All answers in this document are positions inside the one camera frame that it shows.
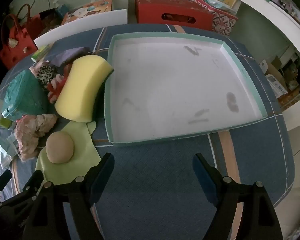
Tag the blue wet wipe pack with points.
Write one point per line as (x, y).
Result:
(218, 3)

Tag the white bed frame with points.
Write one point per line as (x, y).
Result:
(277, 12)

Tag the beige round squishy ball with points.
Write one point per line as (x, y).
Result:
(60, 147)

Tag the large yellow sponge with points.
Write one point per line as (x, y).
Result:
(82, 87)

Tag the small green sponge pack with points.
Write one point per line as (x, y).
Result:
(41, 52)

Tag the teal plastic bag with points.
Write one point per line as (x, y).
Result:
(22, 95)

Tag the white bed rail panel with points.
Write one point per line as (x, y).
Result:
(90, 21)

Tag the red patterned gift box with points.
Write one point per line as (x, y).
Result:
(222, 21)

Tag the leopard print scrunchie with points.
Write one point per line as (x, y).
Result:
(46, 75)

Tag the red and white fluffy toy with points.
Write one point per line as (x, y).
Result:
(55, 90)

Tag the colourful toy box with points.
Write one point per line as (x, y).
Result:
(90, 10)

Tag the light green cloth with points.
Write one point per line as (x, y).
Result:
(72, 165)

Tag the shallow teal cardboard box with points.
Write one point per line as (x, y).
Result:
(170, 85)

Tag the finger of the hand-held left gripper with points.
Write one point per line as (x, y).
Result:
(3, 180)
(35, 181)

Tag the brown cardboard box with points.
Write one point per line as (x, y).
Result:
(275, 80)

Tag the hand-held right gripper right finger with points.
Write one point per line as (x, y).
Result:
(202, 177)

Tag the red cardboard box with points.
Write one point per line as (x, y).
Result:
(165, 7)

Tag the red felt handbag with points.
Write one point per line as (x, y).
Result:
(15, 50)

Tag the purple cloth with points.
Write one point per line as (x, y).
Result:
(67, 55)

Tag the dark brown bag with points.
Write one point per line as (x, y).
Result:
(50, 17)

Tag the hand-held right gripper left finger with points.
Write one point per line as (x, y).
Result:
(105, 172)

